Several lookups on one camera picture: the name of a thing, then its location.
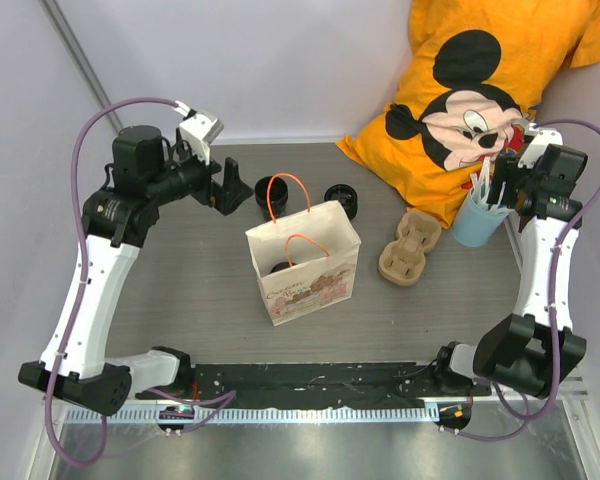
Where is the aluminium corner frame post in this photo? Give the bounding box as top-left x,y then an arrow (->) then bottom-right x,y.
39,0 -> 112,109

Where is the orange Mickey Mouse pillow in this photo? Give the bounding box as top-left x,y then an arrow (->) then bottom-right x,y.
338,1 -> 600,228

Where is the white slotted cable duct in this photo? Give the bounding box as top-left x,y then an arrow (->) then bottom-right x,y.
64,403 -> 440,426

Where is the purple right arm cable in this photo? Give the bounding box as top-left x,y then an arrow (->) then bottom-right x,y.
452,118 -> 600,441

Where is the blue straw holder cup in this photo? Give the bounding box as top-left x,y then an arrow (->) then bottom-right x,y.
451,188 -> 512,248

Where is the printed paper takeout bag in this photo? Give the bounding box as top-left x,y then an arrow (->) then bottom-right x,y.
246,172 -> 361,326

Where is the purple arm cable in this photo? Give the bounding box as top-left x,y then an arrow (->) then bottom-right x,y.
44,97 -> 239,469
452,118 -> 600,441

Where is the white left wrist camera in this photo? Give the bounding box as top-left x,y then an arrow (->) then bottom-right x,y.
178,109 -> 224,166

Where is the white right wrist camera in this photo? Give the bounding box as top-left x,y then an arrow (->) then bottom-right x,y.
517,123 -> 563,169

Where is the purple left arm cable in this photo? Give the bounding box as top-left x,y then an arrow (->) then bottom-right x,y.
44,97 -> 239,469

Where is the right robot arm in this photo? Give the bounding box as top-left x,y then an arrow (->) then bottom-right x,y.
431,144 -> 587,399

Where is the white wrapped straws bundle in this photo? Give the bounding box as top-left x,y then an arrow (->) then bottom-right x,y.
470,158 -> 506,213

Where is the black coffee cup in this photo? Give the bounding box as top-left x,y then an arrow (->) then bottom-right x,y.
324,184 -> 358,220
254,176 -> 288,222

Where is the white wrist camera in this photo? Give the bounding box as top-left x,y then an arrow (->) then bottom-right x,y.
517,123 -> 563,169
178,109 -> 224,166

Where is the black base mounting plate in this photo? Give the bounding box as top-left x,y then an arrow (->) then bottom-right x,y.
134,360 -> 494,412

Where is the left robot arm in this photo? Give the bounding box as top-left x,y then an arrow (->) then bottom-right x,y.
18,125 -> 253,416

